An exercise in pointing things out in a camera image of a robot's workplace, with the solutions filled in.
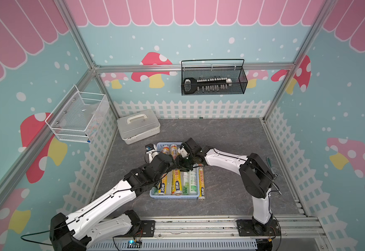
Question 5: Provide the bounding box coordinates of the green handled tool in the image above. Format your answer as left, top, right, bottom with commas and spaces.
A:
267, 157, 278, 180

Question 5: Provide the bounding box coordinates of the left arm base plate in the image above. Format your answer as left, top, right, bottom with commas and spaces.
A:
133, 220, 156, 238

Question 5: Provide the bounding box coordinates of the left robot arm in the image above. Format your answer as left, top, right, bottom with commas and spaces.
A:
47, 153, 174, 251

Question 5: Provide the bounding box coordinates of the grey slotted cable duct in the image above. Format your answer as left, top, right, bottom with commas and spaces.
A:
90, 239, 258, 251

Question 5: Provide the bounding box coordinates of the white plastic storage box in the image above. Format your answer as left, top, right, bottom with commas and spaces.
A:
117, 109, 160, 145

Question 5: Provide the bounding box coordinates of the light blue plastic basket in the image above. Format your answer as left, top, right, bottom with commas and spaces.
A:
150, 142, 200, 200

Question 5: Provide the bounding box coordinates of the white clear wrap roll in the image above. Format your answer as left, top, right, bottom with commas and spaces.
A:
188, 170, 198, 195

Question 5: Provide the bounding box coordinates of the clear green wrap roll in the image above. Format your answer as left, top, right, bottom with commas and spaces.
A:
165, 173, 173, 195

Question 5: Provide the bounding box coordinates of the small green circuit board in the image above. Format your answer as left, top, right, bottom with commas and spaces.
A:
127, 240, 142, 249

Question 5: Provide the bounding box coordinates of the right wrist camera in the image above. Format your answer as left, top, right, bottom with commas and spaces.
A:
178, 145, 189, 158

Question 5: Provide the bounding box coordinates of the white wire mesh basket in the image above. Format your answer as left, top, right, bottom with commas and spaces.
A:
45, 86, 110, 143

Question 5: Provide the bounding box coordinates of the black wire mesh basket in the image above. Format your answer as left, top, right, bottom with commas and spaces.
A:
181, 59, 248, 96

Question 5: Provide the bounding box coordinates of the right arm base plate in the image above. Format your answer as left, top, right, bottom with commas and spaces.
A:
236, 218, 281, 238

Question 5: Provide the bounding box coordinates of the yellow red wrap roll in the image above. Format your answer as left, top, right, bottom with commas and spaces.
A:
198, 165, 205, 200

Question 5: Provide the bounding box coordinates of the yellow blue-label wrap roll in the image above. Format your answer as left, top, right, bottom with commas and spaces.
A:
169, 143, 183, 196

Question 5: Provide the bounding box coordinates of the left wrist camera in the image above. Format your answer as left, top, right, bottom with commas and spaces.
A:
145, 143, 158, 163

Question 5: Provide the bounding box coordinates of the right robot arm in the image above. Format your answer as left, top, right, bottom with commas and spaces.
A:
176, 138, 280, 235

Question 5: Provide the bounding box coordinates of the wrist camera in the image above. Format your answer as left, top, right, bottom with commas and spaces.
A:
145, 143, 158, 163
178, 145, 189, 158

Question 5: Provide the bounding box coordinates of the black socket bit holder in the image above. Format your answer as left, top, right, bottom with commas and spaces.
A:
181, 77, 233, 95

